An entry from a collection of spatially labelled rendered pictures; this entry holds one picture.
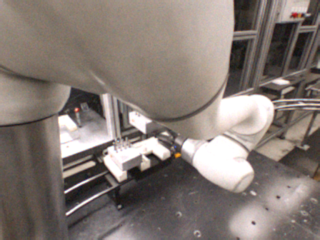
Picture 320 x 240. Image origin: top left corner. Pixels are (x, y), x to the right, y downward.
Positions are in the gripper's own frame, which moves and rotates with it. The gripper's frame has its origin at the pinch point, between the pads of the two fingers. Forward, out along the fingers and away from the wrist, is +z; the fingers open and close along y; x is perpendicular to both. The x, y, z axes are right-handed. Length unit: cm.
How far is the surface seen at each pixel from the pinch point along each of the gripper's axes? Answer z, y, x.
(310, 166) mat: -28, -102, -187
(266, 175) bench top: -30, -35, -52
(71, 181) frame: 35, -41, 29
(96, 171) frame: 35, -42, 15
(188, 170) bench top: -2.3, -35.9, -23.1
